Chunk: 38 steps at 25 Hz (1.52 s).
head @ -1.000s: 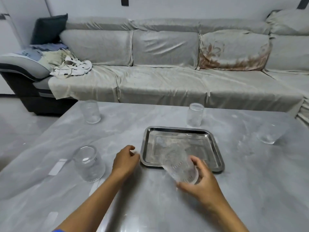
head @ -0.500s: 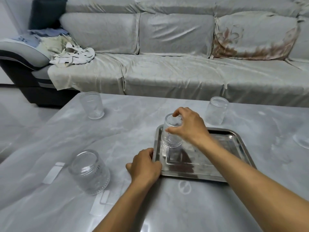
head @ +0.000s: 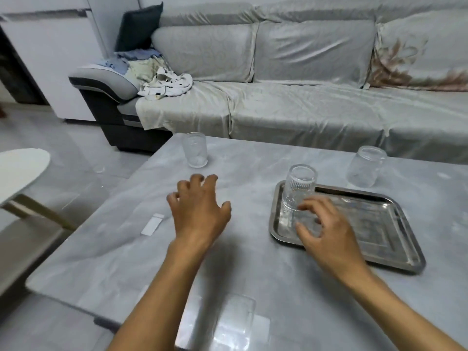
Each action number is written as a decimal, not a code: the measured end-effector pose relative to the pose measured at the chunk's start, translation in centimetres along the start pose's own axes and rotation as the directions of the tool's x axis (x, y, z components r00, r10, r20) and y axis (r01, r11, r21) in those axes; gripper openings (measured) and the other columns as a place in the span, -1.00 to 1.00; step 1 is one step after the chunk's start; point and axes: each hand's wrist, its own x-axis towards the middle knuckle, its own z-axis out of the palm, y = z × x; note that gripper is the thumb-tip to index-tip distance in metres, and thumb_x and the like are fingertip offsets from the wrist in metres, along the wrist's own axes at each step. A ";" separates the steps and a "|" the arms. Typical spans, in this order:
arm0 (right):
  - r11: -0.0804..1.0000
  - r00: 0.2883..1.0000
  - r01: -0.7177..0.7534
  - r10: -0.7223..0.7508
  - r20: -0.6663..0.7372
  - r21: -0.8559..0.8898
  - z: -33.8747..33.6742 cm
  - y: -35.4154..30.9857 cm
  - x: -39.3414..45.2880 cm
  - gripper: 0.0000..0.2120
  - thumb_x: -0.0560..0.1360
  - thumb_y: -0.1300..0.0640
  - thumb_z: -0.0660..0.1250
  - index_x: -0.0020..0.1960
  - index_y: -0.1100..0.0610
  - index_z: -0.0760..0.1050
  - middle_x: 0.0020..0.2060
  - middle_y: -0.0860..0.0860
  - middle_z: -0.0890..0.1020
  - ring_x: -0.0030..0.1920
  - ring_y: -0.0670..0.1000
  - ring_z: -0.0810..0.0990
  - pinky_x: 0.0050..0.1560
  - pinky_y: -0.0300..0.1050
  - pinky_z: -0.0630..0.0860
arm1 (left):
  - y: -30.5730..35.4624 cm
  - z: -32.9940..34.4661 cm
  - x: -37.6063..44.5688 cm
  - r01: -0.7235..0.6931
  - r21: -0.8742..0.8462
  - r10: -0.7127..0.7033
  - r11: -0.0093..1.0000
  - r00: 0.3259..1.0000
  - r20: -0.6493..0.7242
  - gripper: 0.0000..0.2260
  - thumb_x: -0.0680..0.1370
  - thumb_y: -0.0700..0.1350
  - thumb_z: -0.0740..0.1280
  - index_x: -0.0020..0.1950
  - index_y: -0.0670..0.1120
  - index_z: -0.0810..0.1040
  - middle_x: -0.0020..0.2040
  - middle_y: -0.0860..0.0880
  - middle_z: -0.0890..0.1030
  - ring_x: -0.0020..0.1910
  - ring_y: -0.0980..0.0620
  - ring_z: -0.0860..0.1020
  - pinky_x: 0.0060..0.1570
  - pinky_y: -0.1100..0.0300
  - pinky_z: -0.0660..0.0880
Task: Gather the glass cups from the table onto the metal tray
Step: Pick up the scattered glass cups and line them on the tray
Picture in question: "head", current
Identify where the floral beige pillow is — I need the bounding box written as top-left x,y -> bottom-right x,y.
367,20 -> 468,92

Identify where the white cloth with black marks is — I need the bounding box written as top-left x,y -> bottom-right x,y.
137,67 -> 194,101

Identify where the person's right forearm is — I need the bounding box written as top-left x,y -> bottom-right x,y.
340,268 -> 468,351

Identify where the person's left forearm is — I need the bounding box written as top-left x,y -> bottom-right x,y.
105,242 -> 220,351

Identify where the pile of folded clothes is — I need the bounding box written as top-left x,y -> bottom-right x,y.
100,49 -> 169,84

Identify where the person's left hand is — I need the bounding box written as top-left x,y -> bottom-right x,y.
166,174 -> 232,250

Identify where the dark blue cushion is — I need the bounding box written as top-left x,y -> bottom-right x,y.
115,2 -> 164,52

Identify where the stainless steel tray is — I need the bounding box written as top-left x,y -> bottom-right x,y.
270,180 -> 427,274

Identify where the clear square glass tumbler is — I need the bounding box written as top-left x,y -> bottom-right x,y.
210,293 -> 257,351

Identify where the grey sofa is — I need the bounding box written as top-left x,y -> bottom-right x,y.
68,0 -> 468,166

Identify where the ribbed clear drinking glass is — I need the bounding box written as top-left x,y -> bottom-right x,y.
280,164 -> 318,224

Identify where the person's right hand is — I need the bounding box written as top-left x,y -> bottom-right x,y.
295,196 -> 371,286

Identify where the white round side table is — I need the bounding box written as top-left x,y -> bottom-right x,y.
0,148 -> 78,289

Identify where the beige sofa cover sheet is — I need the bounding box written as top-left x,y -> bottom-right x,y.
135,81 -> 468,165

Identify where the white cabinet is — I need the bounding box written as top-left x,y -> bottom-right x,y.
0,7 -> 104,123

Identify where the clear glass jar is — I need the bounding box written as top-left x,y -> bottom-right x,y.
346,146 -> 388,189

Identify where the white card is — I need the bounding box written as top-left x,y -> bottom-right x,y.
140,213 -> 165,237

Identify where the patterned clear glass cup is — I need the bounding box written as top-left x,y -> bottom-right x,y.
182,132 -> 208,169

